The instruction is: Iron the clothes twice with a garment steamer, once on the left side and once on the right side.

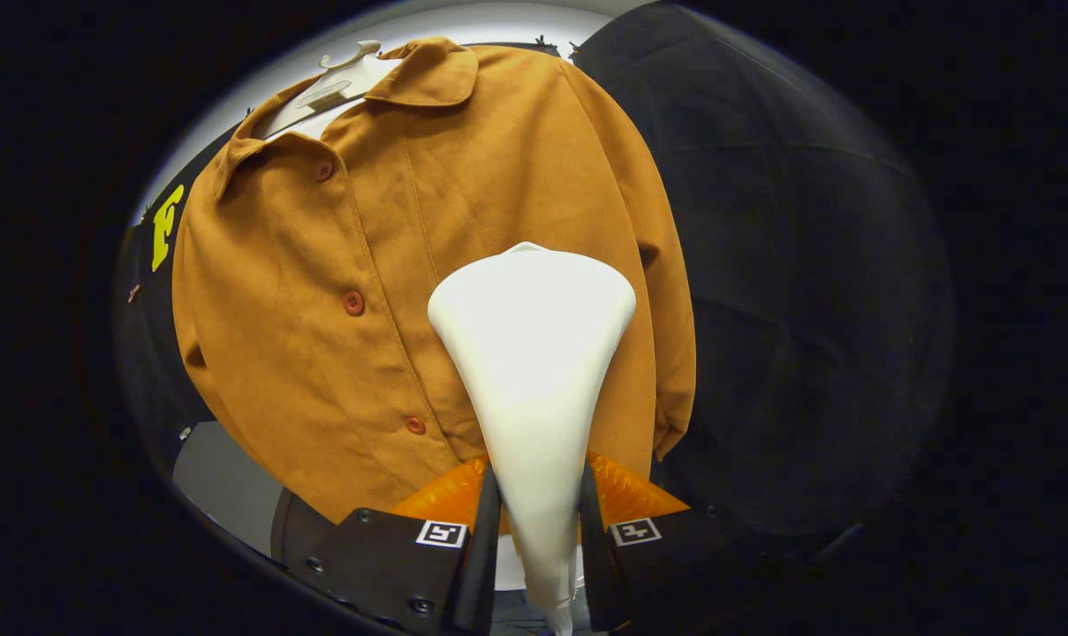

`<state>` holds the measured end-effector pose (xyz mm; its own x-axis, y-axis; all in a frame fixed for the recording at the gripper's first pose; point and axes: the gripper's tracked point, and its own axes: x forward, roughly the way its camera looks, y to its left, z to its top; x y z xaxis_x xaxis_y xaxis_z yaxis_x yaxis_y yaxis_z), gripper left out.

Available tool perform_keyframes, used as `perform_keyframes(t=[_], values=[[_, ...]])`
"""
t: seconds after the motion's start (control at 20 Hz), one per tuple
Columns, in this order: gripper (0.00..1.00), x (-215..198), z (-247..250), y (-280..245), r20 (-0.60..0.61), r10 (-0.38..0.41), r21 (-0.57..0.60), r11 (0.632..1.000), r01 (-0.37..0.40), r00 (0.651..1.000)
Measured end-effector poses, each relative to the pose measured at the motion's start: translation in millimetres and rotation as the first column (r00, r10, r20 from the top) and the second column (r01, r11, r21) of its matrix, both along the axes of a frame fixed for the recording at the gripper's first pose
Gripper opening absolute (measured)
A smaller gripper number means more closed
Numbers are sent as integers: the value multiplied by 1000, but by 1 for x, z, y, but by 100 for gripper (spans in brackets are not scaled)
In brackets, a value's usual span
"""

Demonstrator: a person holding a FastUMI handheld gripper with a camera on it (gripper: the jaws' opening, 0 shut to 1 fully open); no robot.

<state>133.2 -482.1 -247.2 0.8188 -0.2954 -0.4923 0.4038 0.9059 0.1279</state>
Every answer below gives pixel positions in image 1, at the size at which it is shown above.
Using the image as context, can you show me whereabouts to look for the black backdrop cloth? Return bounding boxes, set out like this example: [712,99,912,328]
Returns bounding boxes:
[114,0,954,566]

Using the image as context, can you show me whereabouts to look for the grey cabinet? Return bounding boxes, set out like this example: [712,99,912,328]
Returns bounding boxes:
[172,420,284,557]

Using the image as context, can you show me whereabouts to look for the orange button-up shirt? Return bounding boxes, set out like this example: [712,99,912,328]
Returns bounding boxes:
[171,35,698,526]

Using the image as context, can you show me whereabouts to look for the white garment steamer head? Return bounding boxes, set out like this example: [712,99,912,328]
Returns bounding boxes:
[427,241,638,636]

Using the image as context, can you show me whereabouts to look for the white garment hanger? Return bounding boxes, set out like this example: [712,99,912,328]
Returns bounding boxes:
[264,39,404,142]

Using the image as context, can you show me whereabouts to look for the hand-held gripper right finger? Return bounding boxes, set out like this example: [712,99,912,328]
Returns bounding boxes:
[577,450,808,636]

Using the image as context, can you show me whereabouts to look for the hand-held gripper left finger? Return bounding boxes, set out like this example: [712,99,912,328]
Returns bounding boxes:
[273,455,504,636]

